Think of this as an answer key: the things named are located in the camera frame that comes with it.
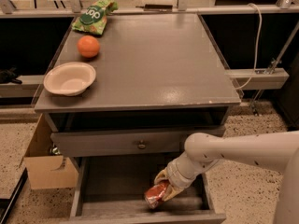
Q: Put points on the brown cardboard box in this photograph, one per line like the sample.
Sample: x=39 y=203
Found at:
x=46 y=170

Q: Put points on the grey top drawer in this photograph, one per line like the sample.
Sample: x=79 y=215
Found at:
x=124 y=142

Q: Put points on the green chip bag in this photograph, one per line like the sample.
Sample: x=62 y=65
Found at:
x=94 y=20

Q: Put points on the red coke can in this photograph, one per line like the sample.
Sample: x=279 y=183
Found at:
x=154 y=195

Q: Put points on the orange fruit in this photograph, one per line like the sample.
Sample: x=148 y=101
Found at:
x=88 y=46

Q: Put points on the round metal drawer knob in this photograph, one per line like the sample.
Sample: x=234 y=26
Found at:
x=141 y=144

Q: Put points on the open grey middle drawer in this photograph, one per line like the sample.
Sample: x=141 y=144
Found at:
x=110 y=190

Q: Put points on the grey wooden drawer cabinet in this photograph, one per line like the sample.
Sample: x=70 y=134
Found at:
x=152 y=72

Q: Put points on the white paper bowl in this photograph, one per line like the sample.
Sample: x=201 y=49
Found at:
x=69 y=79

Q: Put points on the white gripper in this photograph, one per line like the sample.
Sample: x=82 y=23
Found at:
x=179 y=174

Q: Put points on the black object at left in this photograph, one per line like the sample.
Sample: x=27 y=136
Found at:
x=9 y=76

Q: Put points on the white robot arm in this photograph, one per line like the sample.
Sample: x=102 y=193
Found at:
x=272 y=151

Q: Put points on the metal clamp bracket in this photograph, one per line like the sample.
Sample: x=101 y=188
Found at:
x=272 y=66

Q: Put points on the black tool on ledge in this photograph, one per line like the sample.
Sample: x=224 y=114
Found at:
x=154 y=7

